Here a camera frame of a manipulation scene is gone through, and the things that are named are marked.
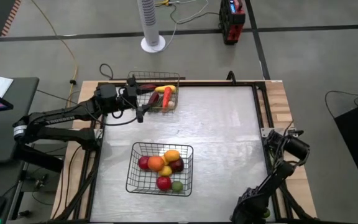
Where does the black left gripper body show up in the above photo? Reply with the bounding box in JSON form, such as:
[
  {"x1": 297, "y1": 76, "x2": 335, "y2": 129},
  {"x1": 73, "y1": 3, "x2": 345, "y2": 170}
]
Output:
[{"x1": 124, "y1": 77, "x2": 144, "y2": 110}]

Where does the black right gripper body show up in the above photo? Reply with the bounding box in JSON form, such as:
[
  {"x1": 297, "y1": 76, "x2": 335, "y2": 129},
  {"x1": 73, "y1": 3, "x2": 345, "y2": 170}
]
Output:
[{"x1": 231, "y1": 186, "x2": 270, "y2": 224}]

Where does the dark red chili pepper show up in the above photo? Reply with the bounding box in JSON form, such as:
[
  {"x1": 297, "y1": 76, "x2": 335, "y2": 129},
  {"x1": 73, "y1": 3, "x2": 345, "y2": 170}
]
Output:
[{"x1": 147, "y1": 91, "x2": 160, "y2": 107}]

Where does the yellow corn cob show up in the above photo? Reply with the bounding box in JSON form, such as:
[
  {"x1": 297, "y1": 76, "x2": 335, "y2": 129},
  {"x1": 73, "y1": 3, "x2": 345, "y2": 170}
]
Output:
[{"x1": 154, "y1": 85, "x2": 177, "y2": 95}]

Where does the orange carrot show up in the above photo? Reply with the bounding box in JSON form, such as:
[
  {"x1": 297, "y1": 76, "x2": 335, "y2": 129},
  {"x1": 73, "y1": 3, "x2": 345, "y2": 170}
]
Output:
[{"x1": 162, "y1": 86, "x2": 173, "y2": 110}]

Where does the yellow orange mango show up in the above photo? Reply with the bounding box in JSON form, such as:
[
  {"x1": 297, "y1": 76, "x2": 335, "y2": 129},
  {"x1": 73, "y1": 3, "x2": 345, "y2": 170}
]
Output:
[{"x1": 163, "y1": 149, "x2": 181, "y2": 163}]

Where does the orange fruit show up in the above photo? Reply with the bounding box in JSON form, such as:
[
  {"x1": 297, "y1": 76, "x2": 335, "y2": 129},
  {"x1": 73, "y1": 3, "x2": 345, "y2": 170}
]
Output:
[{"x1": 147, "y1": 156, "x2": 165, "y2": 172}]

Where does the small yellow lemon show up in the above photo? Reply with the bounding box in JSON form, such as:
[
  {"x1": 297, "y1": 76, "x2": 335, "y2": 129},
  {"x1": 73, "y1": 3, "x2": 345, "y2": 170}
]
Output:
[{"x1": 158, "y1": 165, "x2": 173, "y2": 177}]

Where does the white tower fan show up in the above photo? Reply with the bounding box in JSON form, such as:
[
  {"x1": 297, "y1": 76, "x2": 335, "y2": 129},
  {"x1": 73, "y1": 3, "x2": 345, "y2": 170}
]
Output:
[{"x1": 136, "y1": 0, "x2": 167, "y2": 54}]

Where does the black clamp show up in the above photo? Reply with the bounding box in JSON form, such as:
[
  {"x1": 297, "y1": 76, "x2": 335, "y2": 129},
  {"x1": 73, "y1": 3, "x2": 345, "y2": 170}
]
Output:
[{"x1": 226, "y1": 70, "x2": 237, "y2": 85}]

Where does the red black power station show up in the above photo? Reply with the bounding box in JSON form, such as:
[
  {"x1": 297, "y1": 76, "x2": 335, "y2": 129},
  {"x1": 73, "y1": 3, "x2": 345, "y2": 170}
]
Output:
[{"x1": 218, "y1": 0, "x2": 246, "y2": 45}]

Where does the grey wire basket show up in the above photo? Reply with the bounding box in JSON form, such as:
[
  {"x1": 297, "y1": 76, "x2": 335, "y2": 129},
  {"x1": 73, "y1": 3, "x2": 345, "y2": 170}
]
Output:
[{"x1": 126, "y1": 70, "x2": 181, "y2": 114}]

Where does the black looped cable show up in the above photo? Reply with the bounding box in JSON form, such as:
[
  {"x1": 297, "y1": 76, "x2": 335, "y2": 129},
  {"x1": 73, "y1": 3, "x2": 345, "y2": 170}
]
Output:
[{"x1": 99, "y1": 63, "x2": 114, "y2": 80}]

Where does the black metal table frame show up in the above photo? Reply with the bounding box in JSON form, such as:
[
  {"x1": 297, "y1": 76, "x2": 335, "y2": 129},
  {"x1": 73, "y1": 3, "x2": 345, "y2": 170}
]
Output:
[{"x1": 54, "y1": 80, "x2": 316, "y2": 224}]

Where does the yellow floor cable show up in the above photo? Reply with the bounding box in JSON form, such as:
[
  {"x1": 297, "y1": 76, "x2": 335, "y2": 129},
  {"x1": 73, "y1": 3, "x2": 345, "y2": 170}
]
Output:
[{"x1": 30, "y1": 0, "x2": 78, "y2": 108}]

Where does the black wire basket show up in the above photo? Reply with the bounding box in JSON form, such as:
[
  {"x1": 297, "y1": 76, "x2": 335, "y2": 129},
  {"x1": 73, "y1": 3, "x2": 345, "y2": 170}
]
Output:
[{"x1": 125, "y1": 142, "x2": 195, "y2": 197}]

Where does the white cable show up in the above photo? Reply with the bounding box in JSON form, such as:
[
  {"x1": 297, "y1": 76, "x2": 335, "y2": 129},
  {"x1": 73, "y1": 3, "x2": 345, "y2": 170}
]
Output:
[{"x1": 163, "y1": 0, "x2": 209, "y2": 47}]

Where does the thin black cable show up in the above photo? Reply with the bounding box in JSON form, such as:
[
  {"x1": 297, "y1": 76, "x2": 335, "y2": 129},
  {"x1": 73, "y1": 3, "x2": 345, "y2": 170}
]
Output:
[{"x1": 324, "y1": 90, "x2": 358, "y2": 108}]

